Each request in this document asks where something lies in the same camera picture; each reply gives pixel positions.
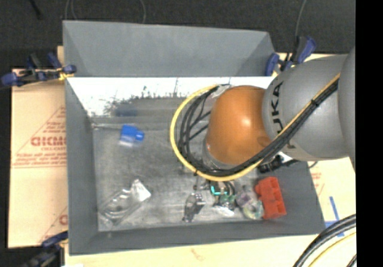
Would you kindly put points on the red toy brick block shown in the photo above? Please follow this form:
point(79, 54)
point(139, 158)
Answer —
point(270, 198)

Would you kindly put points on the clear glass thing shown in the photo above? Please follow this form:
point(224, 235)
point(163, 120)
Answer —
point(250, 204)

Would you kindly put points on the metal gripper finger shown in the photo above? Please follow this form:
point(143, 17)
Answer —
point(193, 207)

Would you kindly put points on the clear plastic bottle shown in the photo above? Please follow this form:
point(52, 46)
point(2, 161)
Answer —
point(122, 204)

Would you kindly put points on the black cylinder on white bracket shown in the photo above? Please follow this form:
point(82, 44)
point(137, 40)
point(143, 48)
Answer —
point(268, 165)

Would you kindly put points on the grey metal bin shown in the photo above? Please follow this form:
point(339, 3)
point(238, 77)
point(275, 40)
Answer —
point(155, 50)

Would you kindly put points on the brown cardboard board red print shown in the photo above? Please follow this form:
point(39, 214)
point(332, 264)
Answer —
point(36, 188)

